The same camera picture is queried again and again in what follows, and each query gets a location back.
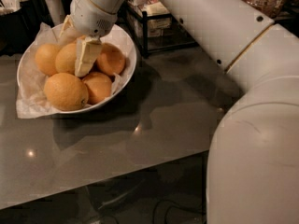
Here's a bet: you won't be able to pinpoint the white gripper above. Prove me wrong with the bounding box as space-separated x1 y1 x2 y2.
58 0 125 77

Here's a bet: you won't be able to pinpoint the orange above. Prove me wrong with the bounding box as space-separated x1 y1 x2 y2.
35 43 61 76
95 43 125 77
44 73 89 111
55 43 77 75
82 72 112 105

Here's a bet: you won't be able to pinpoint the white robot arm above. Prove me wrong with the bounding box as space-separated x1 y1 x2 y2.
70 0 299 224

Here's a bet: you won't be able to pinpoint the white ceramic bowl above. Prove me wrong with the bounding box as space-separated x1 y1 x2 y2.
17 22 138 115

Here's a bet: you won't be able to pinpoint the white cup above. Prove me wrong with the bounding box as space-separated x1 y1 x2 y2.
45 0 65 25

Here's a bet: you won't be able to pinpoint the black container with packets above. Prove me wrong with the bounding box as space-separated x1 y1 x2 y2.
0 0 42 54

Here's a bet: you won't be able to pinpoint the white paper liner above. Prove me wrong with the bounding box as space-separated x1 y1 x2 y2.
16 23 122 119

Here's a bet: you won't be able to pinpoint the black wire rack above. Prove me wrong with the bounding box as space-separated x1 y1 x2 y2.
123 1 197 58

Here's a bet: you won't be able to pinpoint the black floor cables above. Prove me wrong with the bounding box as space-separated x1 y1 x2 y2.
93 196 206 224

